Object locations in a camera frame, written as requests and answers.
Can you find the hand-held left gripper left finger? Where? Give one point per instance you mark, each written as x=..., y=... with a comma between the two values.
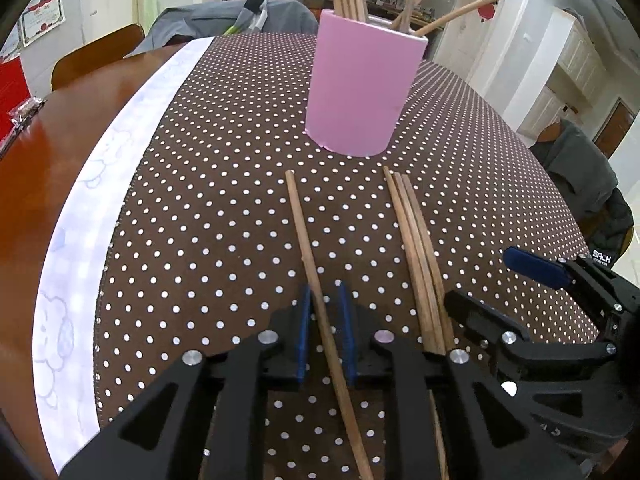
x=301, y=335

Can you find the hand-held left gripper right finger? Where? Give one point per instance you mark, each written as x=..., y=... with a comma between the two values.
x=346, y=335

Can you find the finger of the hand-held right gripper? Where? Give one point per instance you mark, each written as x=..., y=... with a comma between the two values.
x=535, y=267
x=480, y=317

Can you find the pink cup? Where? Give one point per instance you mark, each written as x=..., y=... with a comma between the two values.
x=360, y=90

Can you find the black puffer jacket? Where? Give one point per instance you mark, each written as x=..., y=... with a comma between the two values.
x=610, y=220

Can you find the dark grey jacket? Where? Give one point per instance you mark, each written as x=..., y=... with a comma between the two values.
x=575, y=160

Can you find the wooden chair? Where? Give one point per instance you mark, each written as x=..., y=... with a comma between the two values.
x=545, y=135
x=90, y=57

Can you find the brown door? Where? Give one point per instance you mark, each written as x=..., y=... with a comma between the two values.
x=614, y=127

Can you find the brown polka-dot tablecloth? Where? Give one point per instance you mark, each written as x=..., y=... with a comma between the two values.
x=200, y=210

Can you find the white cabinet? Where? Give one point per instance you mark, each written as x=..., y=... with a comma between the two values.
x=565, y=70

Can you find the white patterned cloth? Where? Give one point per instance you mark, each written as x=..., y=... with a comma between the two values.
x=75, y=260

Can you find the white door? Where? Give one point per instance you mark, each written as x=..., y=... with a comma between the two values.
x=465, y=30

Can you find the red door decoration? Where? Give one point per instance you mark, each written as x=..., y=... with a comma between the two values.
x=487, y=11

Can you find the dark wooden sideboard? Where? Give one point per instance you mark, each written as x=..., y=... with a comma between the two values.
x=385, y=7

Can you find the clear plastic object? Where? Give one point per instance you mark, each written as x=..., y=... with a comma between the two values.
x=27, y=115

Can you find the red board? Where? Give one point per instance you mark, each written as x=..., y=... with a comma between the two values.
x=10, y=100

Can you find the framed certificate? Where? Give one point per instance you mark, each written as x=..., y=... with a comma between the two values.
x=42, y=17

